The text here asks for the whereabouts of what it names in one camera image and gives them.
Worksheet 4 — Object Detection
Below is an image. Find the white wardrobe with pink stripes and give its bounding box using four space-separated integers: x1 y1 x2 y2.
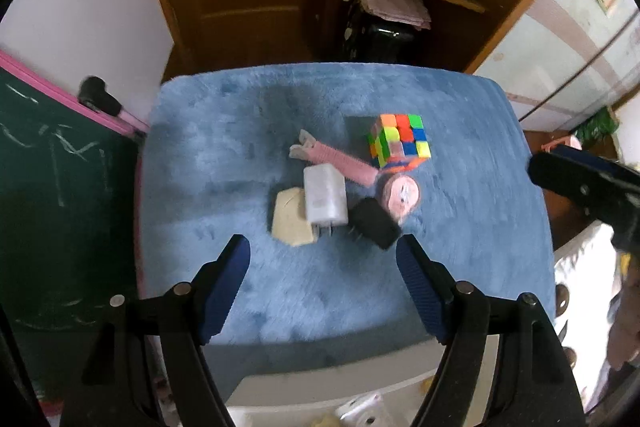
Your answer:
472 0 640 132

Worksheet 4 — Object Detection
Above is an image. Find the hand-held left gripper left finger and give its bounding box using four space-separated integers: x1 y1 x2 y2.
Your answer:
60 234 252 427

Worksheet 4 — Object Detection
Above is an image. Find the pink comb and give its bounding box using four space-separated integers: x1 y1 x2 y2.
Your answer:
289 130 379 186

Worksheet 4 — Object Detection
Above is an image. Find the white plastic tray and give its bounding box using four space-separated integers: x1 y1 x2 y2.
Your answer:
225 359 451 427

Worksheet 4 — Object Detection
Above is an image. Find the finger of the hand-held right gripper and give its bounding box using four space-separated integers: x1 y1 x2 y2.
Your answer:
529 152 640 253
542 144 640 178

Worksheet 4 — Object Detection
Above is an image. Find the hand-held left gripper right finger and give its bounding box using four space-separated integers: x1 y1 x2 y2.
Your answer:
395 234 586 427

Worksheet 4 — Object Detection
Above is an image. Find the blue plush mat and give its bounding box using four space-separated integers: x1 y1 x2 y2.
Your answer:
137 63 557 358

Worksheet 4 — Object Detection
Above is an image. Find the person's right forearm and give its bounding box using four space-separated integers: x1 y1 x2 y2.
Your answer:
607 292 640 370

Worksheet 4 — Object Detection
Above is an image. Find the white charger plug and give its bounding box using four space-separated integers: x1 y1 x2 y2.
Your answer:
303 164 349 238

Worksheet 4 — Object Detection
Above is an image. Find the black chalkboard knob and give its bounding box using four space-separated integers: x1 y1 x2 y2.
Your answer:
77 77 123 116

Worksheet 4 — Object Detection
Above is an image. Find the colourful puzzle cube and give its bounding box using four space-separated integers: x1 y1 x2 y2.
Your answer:
367 113 432 172

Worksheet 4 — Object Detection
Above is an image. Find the black charger plug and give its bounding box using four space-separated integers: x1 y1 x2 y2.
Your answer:
348 197 402 250

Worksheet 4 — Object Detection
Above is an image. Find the green chalkboard with pink frame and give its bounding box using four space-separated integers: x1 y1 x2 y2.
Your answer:
0 49 151 413

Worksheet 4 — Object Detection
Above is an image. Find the green packet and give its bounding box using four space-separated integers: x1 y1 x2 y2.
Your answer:
570 107 621 148

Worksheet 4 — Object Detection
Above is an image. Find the black bag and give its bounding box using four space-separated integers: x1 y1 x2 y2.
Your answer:
344 4 416 64

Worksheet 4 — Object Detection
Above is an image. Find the pink plastic stool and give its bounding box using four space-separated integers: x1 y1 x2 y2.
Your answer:
542 136 583 154

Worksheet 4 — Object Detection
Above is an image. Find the pink round box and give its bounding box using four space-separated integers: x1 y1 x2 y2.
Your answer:
377 173 422 224

